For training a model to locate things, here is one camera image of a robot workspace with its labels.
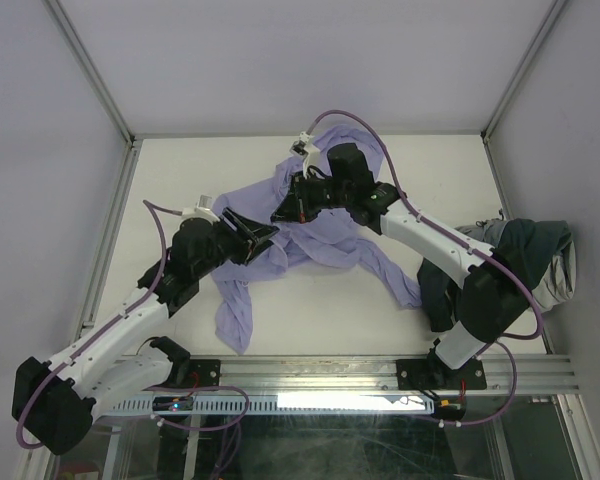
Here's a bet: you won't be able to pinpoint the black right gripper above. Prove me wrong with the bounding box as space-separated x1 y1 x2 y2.
270 170 351 225

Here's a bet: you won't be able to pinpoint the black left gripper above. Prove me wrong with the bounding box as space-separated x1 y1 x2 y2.
194 208 278 279

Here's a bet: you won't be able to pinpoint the lilac purple jacket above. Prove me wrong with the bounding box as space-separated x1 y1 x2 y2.
212 124 424 356

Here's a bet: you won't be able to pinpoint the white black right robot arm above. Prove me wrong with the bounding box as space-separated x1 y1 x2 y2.
271 137 533 387

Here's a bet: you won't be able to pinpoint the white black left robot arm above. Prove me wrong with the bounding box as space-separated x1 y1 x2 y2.
12 208 279 455

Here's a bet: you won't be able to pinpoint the dark green grey jacket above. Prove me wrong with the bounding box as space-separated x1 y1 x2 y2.
417 218 577 333

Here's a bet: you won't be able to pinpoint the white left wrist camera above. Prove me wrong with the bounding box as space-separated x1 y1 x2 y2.
180 195 220 223

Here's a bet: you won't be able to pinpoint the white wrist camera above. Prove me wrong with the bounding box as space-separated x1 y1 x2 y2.
290 132 321 178
180 195 220 223

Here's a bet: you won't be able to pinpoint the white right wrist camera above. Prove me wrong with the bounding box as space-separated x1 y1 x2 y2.
290 132 321 178

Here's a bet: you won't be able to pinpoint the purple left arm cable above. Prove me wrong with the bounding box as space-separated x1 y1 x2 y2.
17 199 251 449

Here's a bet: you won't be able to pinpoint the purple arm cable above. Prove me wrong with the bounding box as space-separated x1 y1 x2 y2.
17 199 251 449
312 108 546 429

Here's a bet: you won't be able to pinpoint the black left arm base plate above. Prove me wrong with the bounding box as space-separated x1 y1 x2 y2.
148 358 221 391

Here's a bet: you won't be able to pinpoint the aluminium mounting rail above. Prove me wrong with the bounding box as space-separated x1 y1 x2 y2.
43 353 579 396

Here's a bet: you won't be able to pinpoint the white slotted cable duct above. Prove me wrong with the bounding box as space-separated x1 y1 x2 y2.
102 392 434 417

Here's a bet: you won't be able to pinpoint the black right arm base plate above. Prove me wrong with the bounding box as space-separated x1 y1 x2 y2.
395 357 487 391

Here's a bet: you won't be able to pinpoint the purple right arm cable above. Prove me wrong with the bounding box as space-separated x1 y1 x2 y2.
312 108 546 429

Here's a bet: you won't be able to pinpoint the aluminium left frame post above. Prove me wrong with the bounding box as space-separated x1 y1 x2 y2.
42 0 135 144

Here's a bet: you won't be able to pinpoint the aluminium frame post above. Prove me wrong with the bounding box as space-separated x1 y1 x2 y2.
42 0 135 144
481 0 571 143

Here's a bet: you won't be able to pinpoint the aluminium right frame post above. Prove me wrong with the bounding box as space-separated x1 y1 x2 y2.
481 0 571 143

